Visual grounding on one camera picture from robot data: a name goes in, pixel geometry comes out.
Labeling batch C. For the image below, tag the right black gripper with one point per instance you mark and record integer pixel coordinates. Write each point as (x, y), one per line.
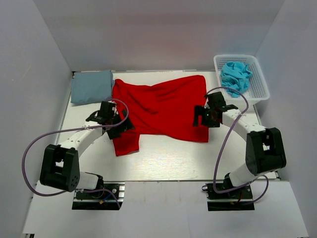
(200, 110)

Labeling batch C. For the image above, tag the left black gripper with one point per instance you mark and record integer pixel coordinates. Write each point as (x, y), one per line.
(123, 127)

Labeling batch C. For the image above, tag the red t shirt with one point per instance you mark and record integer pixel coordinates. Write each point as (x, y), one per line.
(166, 108)

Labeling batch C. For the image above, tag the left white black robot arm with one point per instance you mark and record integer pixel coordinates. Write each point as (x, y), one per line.
(60, 166)

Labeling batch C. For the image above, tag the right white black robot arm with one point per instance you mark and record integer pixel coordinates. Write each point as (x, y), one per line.
(264, 146)

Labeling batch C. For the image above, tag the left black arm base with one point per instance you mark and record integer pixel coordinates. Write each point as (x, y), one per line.
(102, 200)

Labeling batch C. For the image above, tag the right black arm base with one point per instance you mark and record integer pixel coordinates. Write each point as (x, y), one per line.
(238, 200)

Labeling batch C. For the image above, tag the crumpled light blue t shirt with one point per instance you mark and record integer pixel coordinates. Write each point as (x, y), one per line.
(235, 75)

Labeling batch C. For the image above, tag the folded grey-blue t shirt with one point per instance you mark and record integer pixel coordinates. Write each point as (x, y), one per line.
(91, 87)

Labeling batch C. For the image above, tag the white plastic basket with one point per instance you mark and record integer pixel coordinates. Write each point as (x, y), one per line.
(257, 90)

